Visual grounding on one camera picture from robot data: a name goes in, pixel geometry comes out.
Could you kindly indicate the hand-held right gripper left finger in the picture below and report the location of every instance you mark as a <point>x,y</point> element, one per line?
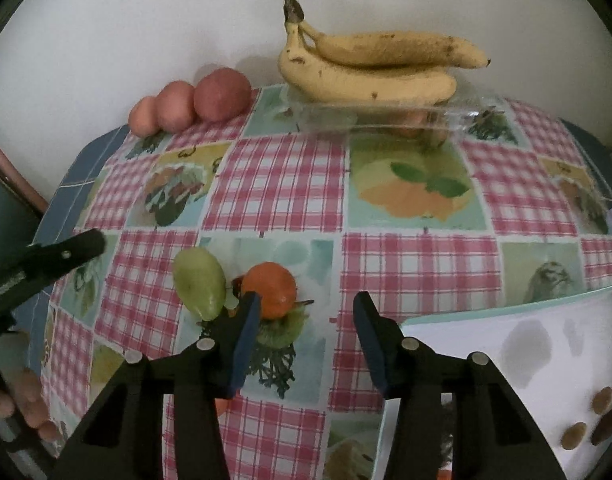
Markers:
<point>246,345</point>

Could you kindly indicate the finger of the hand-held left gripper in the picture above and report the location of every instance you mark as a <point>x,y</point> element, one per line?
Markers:
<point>76,250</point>

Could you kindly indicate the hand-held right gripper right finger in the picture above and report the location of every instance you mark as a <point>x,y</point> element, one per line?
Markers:
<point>373,345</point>

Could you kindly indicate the orange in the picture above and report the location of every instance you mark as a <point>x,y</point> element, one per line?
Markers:
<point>273,287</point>

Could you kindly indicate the white tray with teal rim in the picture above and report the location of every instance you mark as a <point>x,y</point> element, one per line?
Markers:
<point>485,340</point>

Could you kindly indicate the small brown nut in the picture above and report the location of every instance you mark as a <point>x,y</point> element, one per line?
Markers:
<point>602,400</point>
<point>574,436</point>
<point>605,426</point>

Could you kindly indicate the person's left hand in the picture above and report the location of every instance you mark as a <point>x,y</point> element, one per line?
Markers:
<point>33,410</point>

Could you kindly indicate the dark panel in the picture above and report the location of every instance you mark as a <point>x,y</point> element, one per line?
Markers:
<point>6,220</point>

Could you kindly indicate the green mango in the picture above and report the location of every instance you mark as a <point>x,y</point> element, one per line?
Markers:
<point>200,282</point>

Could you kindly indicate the brown wooden bar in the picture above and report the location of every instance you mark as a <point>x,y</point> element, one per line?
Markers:
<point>16,175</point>

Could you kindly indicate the checkered printed tablecloth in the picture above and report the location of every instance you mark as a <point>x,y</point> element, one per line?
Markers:
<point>286,195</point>

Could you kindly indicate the clear plastic container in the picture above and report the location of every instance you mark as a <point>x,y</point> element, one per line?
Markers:
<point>331,116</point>

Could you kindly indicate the yellow banana bunch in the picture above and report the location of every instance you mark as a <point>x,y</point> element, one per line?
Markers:
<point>366,82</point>

